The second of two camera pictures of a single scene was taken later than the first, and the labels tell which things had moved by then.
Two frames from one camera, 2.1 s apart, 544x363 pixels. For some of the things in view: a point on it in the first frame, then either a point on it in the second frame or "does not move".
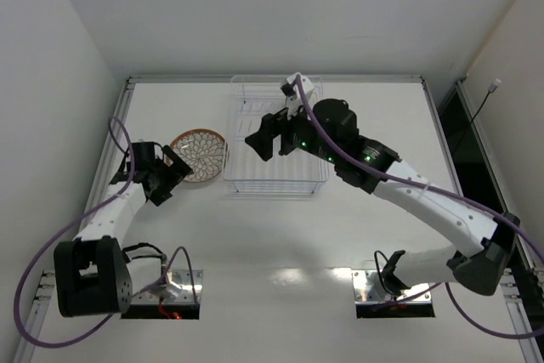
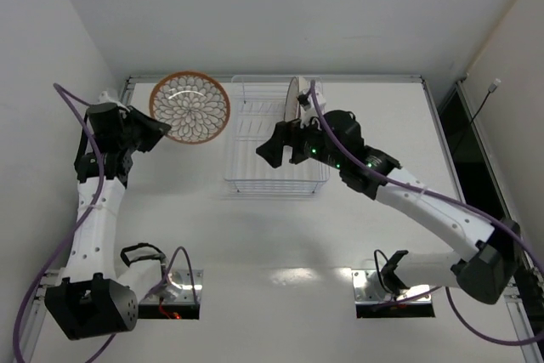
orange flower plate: x=206 y=151 → x=194 y=104
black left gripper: x=166 y=178 → x=133 y=127
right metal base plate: x=369 y=286 does not move
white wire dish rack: x=249 y=99 does not move
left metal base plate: x=177 y=287 does not move
